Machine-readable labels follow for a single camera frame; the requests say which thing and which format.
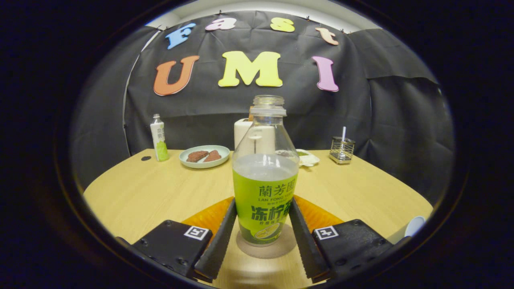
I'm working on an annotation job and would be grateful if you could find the white cup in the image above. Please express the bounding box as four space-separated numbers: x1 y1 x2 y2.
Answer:
388 216 426 244

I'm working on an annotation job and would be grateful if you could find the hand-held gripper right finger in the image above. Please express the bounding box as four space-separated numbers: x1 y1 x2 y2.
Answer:
288 197 396 281

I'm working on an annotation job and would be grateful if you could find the round brown coaster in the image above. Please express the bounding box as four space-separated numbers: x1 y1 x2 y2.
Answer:
236 223 298 259

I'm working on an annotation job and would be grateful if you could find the small white green bottle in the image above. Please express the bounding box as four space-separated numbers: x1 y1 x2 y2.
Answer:
150 114 170 162

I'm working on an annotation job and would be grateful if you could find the white divided tray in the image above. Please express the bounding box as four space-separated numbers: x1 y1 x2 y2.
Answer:
295 149 320 167

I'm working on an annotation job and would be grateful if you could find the green label juice bottle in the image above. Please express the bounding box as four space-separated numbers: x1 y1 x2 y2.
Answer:
232 95 300 246

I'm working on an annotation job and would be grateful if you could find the wire mesh holder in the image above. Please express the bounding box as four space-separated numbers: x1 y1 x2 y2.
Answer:
329 137 356 165

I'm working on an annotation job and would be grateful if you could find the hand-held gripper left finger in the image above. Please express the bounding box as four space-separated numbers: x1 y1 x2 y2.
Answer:
133 197 237 281

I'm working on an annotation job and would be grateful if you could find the pale green plate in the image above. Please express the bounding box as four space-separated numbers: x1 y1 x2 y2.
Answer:
179 145 230 169

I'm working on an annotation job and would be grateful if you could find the wooden table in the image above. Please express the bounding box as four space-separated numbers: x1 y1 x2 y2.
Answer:
83 149 434 289

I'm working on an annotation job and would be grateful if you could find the white toaster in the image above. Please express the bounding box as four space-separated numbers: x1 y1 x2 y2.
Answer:
234 118 257 151

